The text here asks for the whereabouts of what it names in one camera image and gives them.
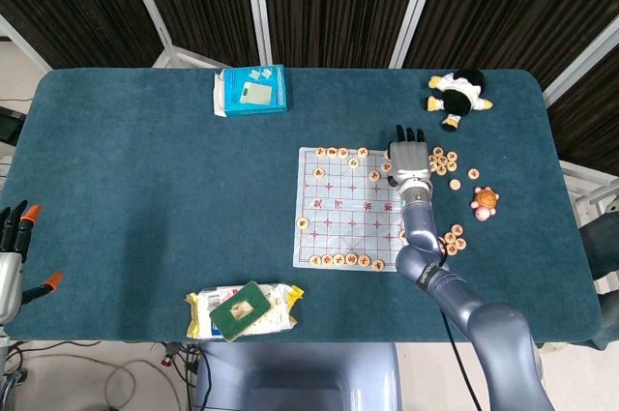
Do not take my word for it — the left orange-tipped robot hand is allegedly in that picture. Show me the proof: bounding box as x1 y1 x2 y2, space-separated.
0 199 64 326

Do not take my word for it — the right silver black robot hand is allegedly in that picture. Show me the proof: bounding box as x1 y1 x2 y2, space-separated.
385 124 433 189

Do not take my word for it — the white Chinese chess board mat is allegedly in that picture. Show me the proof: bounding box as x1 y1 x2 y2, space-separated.
291 146 415 273

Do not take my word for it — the black white penguin plush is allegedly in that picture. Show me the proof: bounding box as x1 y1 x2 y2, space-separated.
425 68 494 133

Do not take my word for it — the pink orange turtle toy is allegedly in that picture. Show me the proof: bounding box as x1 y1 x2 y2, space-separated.
471 186 500 222

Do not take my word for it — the black electronic device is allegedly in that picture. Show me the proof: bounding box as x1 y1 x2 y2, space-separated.
0 108 25 144

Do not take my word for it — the teal felt table mat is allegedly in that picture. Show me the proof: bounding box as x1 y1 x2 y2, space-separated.
0 67 604 344

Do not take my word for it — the blue cardboard scale box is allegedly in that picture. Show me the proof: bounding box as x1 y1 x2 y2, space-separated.
213 64 288 118

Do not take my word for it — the white metal rack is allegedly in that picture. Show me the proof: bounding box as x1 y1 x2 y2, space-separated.
560 159 619 233

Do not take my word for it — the white yellow wipes pack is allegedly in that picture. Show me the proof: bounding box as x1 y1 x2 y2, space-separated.
185 283 306 340

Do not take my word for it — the dark grey fabric bundle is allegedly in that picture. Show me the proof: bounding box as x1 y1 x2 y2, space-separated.
578 211 619 286

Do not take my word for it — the green yellow scouring sponge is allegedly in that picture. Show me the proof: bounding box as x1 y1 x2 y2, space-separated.
208 279 273 343

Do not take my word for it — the white partition base foot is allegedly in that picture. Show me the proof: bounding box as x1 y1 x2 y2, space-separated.
152 41 233 70

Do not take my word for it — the blue-grey robot torso cover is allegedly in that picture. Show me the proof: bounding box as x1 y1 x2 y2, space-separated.
192 342 403 411

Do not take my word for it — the white floor cable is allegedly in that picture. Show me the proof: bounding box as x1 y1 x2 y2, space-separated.
86 357 185 411

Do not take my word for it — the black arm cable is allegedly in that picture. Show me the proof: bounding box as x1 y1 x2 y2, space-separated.
436 236 483 411

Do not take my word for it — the black floor cable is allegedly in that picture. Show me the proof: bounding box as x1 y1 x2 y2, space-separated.
168 342 214 411

